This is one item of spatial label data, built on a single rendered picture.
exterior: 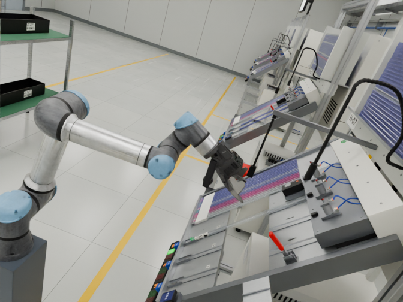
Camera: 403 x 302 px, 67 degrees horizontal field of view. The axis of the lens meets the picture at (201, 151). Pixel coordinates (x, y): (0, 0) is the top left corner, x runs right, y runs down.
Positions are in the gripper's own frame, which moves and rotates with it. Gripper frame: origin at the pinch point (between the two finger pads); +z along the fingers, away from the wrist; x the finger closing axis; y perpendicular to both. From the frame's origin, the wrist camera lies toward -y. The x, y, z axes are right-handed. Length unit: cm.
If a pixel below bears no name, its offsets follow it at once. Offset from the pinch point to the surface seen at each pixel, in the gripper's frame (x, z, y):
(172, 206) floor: 118, 19, -108
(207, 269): -20.2, 6.9, -19.6
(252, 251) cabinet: 23, 36, -27
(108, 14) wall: 850, -401, -289
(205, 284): -26.6, 7.1, -18.9
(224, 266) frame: 39, 45, -57
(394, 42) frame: 25, -4, 69
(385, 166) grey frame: -8.1, 14.8, 41.8
